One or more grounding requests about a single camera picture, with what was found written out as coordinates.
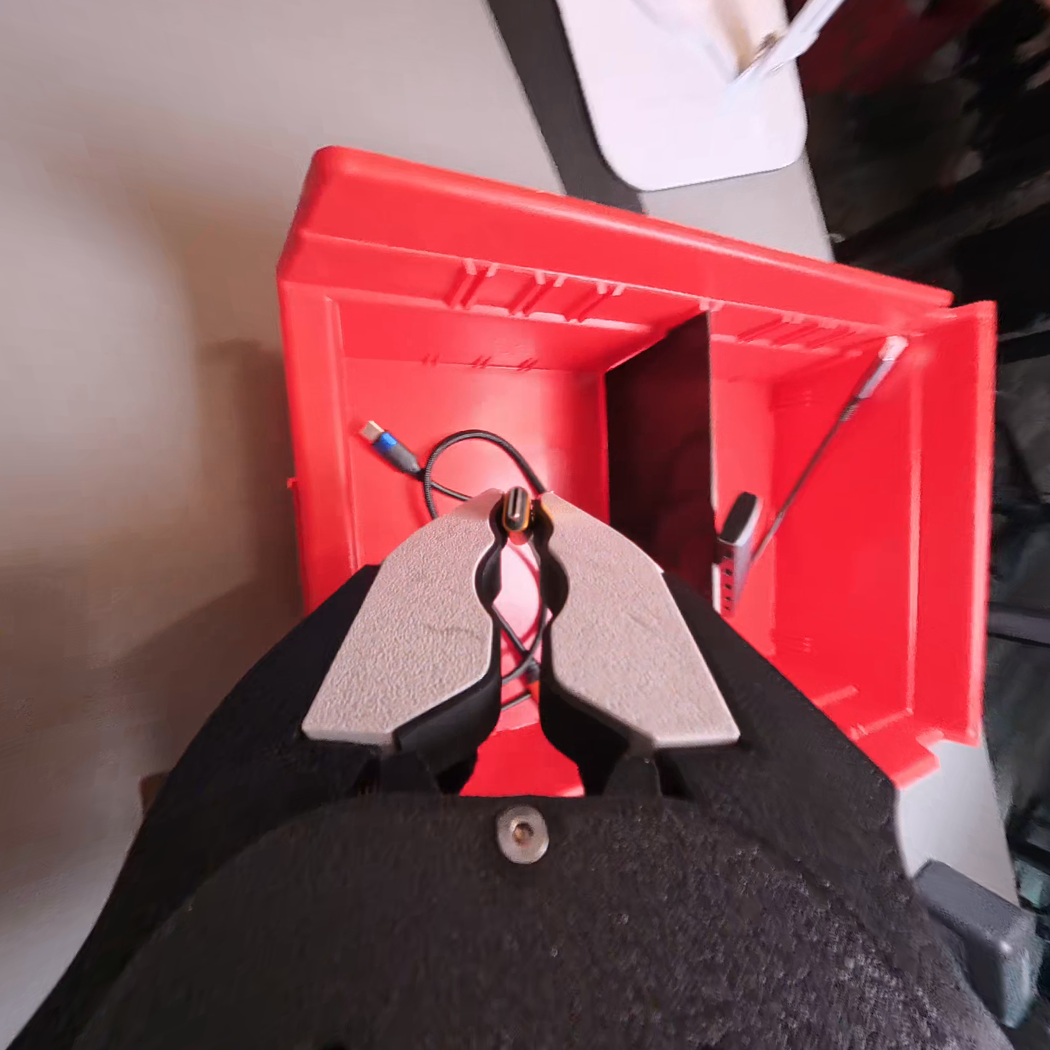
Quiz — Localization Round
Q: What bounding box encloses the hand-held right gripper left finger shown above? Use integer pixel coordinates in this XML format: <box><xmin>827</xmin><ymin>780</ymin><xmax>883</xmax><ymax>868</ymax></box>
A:
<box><xmin>301</xmin><ymin>488</ymin><xmax>508</xmax><ymax>751</ymax></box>

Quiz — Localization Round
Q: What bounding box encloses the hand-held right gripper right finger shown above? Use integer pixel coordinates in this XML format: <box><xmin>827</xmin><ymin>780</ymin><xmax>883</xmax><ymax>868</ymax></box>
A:
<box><xmin>537</xmin><ymin>491</ymin><xmax>741</xmax><ymax>757</ymax></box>

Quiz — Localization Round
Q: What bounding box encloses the grey usb hub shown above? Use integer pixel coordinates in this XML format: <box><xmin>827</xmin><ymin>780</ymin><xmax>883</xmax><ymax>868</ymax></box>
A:
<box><xmin>712</xmin><ymin>491</ymin><xmax>764</xmax><ymax>616</ymax></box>

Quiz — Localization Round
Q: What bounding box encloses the red plastic bin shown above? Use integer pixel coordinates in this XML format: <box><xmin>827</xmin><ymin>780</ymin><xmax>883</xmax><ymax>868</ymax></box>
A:
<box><xmin>277</xmin><ymin>146</ymin><xmax>998</xmax><ymax>797</ymax></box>

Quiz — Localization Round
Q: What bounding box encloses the short hub cable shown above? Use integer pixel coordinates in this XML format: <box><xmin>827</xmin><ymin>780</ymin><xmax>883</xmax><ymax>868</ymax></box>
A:
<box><xmin>750</xmin><ymin>336</ymin><xmax>910</xmax><ymax>567</ymax></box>

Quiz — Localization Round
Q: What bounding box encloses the black bin divider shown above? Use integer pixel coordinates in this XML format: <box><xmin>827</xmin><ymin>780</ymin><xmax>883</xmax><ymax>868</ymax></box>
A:
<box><xmin>605</xmin><ymin>312</ymin><xmax>723</xmax><ymax>604</ymax></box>

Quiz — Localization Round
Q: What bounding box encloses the dark grey block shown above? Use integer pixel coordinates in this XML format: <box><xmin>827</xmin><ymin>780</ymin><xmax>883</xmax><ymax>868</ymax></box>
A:
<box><xmin>913</xmin><ymin>860</ymin><xmax>1045</xmax><ymax>1028</ymax></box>

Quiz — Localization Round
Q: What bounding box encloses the white metal stand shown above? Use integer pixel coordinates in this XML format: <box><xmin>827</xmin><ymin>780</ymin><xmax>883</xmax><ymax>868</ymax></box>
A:
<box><xmin>556</xmin><ymin>0</ymin><xmax>809</xmax><ymax>192</ymax></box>

